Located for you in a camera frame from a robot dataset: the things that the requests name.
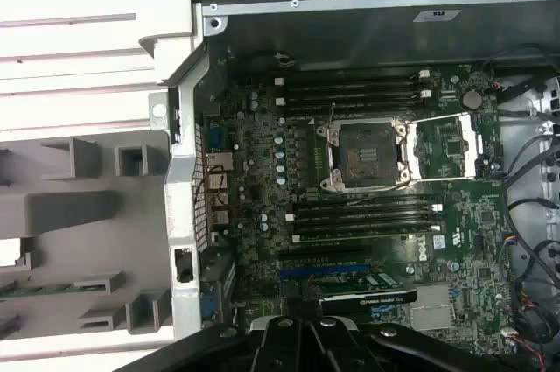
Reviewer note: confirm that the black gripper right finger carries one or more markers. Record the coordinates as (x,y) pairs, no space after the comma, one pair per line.
(332,346)

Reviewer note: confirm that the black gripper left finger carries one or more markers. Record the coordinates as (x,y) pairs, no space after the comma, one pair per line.
(280,346)

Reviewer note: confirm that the thin metal locking lever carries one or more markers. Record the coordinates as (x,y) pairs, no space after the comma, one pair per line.
(332,112)
(376,198)

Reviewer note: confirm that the metal socket cover frame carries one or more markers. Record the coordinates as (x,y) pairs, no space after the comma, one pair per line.
(469,149)

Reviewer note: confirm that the CPU socket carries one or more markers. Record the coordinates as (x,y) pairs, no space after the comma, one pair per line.
(363,157)

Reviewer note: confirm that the black graphics card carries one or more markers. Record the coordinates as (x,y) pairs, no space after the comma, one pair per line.
(372,297)

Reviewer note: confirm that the blue expansion slot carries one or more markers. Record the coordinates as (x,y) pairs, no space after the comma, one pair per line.
(324,271)

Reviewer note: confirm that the black expansion slot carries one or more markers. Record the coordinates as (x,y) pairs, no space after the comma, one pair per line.
(324,254)

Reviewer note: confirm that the silver chipset heatsink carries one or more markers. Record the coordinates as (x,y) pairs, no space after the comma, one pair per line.
(431,319)

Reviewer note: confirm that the silver top capacitor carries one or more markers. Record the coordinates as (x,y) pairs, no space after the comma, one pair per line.
(411,269)

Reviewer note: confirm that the blue top capacitor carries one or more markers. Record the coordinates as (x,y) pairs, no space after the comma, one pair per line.
(281,169)
(282,180)
(279,139)
(280,155)
(263,226)
(455,266)
(254,94)
(254,104)
(263,217)

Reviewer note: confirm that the RAM slot white clips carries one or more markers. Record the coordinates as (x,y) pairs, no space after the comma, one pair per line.
(372,212)
(359,97)
(359,79)

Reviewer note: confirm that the silver USB port block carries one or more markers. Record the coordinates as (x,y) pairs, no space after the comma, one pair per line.
(218,189)
(219,216)

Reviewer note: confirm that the green motherboard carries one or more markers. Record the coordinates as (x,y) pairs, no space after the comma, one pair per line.
(464,232)

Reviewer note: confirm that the silver ethernet port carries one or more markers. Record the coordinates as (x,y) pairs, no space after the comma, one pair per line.
(219,163)

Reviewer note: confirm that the blue serial port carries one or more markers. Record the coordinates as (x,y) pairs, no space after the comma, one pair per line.
(217,135)

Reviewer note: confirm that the green RAM stick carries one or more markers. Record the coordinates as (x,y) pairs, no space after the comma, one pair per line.
(39,291)

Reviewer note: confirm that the grey parts rack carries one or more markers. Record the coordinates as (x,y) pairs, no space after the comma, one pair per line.
(65,214)

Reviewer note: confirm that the round coin battery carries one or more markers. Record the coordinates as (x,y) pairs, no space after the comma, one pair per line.
(472,100)

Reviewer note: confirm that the open PC case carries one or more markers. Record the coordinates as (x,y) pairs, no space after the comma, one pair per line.
(350,39)

